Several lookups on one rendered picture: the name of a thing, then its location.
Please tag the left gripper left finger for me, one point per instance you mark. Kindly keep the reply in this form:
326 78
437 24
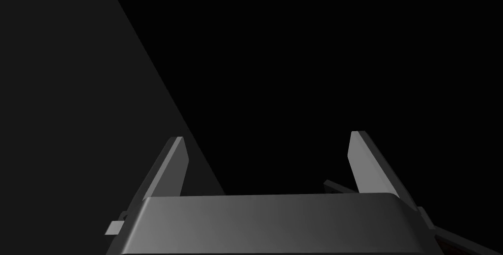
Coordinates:
168 172

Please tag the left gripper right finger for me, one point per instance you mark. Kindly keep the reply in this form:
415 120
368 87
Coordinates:
371 168

